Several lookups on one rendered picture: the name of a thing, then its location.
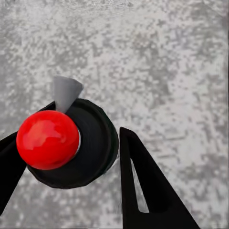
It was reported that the insectifuge atomizer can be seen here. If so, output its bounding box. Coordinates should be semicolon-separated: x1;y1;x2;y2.
16;75;120;189

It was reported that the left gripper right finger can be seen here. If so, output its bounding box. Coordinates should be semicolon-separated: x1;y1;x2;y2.
119;127;200;229

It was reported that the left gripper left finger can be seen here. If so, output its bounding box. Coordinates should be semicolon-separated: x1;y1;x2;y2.
0;132;27;217

